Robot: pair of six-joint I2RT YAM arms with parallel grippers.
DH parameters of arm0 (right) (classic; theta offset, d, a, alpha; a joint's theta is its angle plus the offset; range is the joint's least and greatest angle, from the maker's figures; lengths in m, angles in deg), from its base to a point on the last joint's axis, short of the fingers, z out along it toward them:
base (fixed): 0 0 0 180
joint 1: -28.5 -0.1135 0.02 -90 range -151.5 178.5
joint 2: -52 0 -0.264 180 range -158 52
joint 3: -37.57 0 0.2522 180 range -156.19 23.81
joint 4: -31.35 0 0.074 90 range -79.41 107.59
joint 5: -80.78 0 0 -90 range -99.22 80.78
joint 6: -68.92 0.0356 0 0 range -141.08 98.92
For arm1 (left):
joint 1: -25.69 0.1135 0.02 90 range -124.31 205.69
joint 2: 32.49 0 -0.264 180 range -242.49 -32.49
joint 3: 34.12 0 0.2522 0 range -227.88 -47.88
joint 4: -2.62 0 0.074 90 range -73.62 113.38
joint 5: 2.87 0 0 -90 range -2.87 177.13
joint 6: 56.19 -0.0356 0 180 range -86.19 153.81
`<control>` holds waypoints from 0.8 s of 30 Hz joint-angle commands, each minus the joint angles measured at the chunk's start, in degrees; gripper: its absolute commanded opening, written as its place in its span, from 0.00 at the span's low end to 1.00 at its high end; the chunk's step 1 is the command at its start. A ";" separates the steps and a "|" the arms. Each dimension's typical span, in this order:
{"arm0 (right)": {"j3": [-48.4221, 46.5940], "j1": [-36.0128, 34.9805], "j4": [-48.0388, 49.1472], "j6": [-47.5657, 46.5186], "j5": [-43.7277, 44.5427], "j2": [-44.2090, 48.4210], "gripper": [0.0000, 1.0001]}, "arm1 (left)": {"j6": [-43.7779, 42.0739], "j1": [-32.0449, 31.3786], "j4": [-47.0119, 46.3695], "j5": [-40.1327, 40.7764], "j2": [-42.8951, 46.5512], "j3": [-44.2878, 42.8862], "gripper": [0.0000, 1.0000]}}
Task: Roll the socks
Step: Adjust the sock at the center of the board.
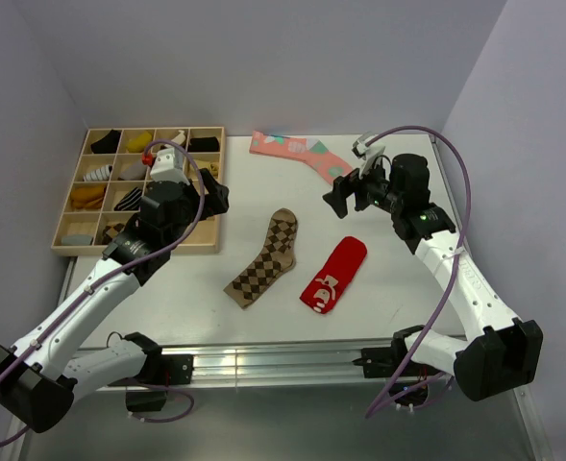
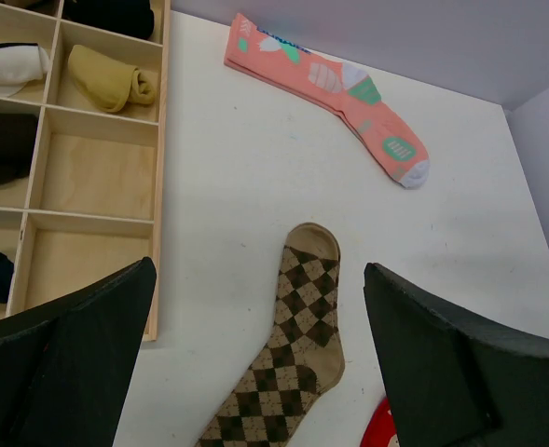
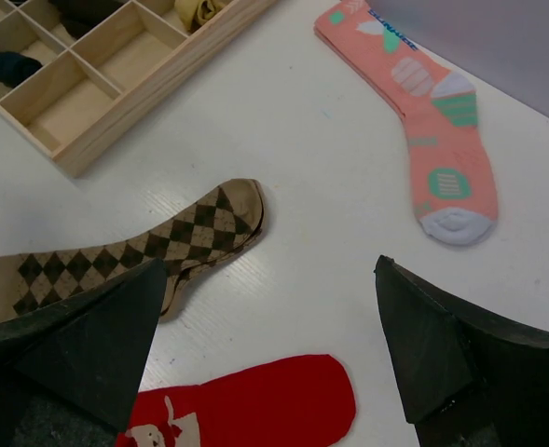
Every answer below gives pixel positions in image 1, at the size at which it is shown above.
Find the black white striped sock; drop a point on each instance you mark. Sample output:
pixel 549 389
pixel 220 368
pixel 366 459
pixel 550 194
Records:
pixel 130 201

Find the brown argyle sock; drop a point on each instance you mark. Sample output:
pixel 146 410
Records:
pixel 109 232
pixel 275 258

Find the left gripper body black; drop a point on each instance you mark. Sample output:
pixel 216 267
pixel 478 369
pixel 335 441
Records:
pixel 212 203

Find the white striped rolled sock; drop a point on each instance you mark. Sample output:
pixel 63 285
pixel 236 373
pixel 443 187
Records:
pixel 100 174

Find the light grey rolled sock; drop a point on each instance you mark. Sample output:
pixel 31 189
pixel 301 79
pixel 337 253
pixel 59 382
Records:
pixel 76 240

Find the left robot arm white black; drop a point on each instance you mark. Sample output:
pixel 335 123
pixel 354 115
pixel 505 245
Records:
pixel 40 375

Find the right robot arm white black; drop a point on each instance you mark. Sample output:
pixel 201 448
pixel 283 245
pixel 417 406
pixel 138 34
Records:
pixel 500 351

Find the red patterned sock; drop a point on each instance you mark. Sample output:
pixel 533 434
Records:
pixel 327 287

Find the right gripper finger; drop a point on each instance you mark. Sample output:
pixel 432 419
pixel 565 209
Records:
pixel 338 201
pixel 348 183

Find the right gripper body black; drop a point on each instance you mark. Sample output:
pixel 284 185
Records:
pixel 377 190

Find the tan rolled sock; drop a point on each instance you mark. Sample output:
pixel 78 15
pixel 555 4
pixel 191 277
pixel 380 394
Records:
pixel 212 167

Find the yellow rolled sock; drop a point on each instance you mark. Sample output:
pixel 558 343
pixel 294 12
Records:
pixel 137 144

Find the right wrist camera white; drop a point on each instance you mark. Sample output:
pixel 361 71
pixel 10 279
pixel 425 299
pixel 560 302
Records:
pixel 367 151

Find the black rolled sock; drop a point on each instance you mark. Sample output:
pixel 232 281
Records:
pixel 207 144
pixel 107 144

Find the pink patterned sock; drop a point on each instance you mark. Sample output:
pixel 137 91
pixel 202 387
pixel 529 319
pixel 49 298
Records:
pixel 308 150

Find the brown argyle rolled sock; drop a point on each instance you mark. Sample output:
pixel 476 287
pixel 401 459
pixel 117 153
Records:
pixel 109 232

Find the white brown rolled sock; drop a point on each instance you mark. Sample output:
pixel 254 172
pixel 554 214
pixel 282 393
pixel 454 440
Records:
pixel 179 137

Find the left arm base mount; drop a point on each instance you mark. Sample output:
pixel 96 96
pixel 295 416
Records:
pixel 149 394

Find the black rolled sock top right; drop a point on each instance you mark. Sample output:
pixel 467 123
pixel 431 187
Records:
pixel 207 144

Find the mustard rolled sock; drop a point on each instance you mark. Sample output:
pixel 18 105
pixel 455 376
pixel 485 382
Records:
pixel 87 197

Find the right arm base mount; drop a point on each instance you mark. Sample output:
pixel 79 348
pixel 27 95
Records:
pixel 381 362

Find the aluminium rail frame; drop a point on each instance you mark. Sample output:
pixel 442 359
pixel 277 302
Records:
pixel 278 341

